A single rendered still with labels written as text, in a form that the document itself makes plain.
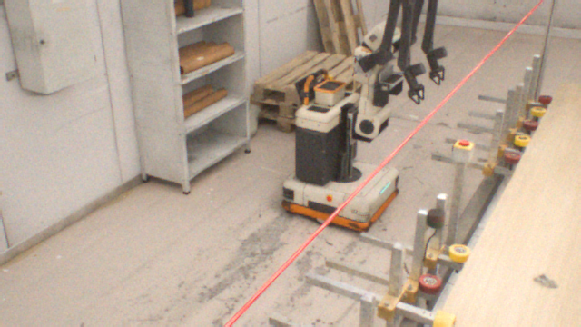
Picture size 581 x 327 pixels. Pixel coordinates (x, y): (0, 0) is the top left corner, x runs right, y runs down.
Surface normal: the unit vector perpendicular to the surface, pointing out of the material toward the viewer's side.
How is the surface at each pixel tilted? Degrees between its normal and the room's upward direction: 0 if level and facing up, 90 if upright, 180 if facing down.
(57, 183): 90
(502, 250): 0
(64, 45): 90
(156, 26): 90
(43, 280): 0
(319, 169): 90
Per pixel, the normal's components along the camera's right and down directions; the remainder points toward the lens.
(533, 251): 0.00, -0.90
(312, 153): -0.49, 0.39
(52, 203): 0.87, 0.22
